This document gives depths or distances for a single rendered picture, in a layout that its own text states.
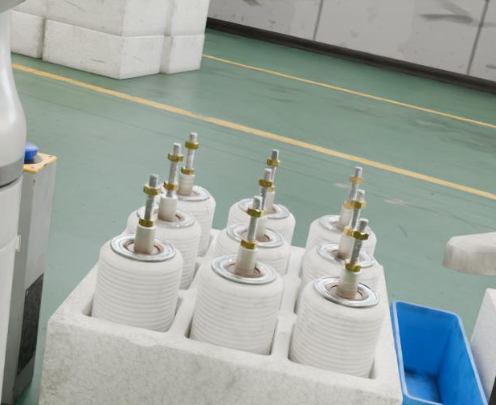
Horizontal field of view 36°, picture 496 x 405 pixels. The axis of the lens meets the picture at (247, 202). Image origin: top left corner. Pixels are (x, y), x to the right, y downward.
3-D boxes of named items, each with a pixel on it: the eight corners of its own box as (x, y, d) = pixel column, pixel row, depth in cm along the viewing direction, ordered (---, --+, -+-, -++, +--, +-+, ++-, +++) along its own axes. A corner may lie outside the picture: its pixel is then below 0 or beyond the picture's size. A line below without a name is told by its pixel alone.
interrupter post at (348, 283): (359, 296, 85) (366, 270, 84) (350, 302, 83) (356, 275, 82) (341, 288, 86) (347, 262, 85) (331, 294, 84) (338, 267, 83)
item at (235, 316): (179, 427, 86) (205, 284, 80) (175, 382, 95) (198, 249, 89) (261, 434, 87) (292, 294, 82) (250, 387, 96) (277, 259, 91)
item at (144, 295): (104, 356, 97) (122, 227, 92) (173, 378, 95) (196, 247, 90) (67, 392, 88) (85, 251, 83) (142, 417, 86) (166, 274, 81)
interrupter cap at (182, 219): (172, 207, 103) (173, 202, 102) (206, 227, 97) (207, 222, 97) (125, 211, 97) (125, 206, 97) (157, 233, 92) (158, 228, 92)
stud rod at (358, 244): (354, 282, 85) (370, 219, 82) (350, 284, 84) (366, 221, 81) (346, 279, 85) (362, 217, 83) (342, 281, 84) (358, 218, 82)
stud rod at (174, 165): (174, 201, 96) (182, 145, 94) (166, 201, 96) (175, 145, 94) (170, 198, 97) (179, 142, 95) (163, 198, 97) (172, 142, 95)
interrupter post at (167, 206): (167, 215, 99) (171, 192, 98) (178, 222, 97) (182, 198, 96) (152, 217, 97) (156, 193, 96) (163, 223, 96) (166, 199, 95)
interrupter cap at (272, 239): (295, 245, 97) (296, 240, 97) (256, 254, 92) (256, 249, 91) (253, 224, 102) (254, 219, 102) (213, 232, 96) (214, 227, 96)
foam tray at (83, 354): (364, 536, 85) (403, 398, 79) (31, 457, 87) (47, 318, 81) (357, 366, 122) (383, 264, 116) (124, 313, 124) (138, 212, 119)
